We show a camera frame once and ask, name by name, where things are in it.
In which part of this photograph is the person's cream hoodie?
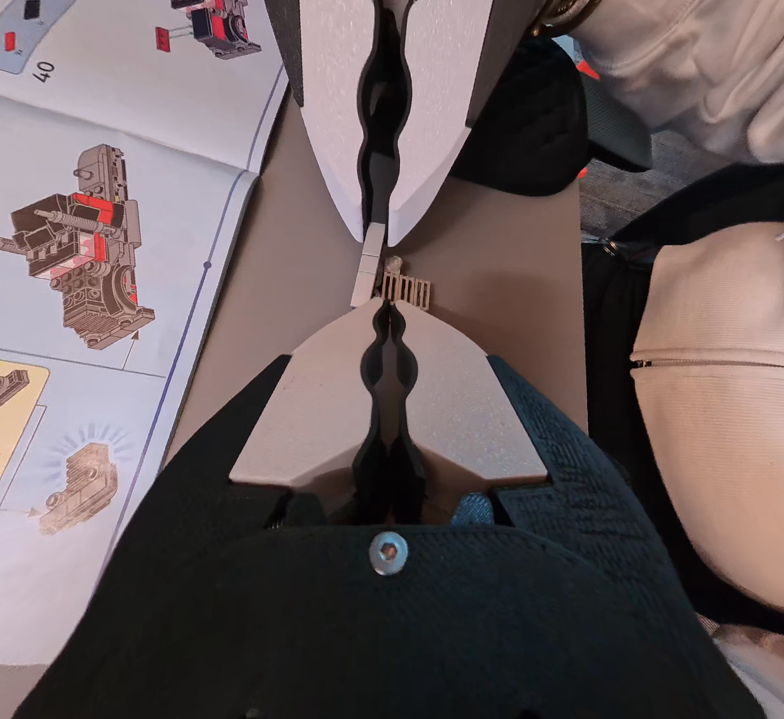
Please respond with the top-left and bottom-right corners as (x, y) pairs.
(630, 228), (784, 719)

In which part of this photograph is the long grey lego brick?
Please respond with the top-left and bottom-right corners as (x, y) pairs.
(350, 221), (389, 309)

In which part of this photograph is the orange plastic object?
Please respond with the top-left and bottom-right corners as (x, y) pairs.
(576, 51), (601, 179)

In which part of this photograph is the black chair armrest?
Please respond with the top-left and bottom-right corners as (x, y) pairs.
(581, 77), (655, 173)

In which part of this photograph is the person's right forearm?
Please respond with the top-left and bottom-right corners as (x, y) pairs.
(566, 0), (784, 165)

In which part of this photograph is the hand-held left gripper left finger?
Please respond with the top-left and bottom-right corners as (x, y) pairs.
(228, 297), (393, 518)

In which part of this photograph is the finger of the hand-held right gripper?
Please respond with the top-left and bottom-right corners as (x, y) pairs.
(297, 0), (383, 245)
(386, 0), (499, 248)

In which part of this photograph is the black quilted office chair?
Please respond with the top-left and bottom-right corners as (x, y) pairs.
(450, 36), (590, 199)

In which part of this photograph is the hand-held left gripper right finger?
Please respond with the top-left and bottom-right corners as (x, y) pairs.
(391, 300), (549, 520)

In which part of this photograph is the grey grille lego assembly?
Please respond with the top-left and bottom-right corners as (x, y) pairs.
(375, 253), (432, 310)

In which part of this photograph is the lego instruction booklet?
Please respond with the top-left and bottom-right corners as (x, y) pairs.
(0, 0), (289, 668)

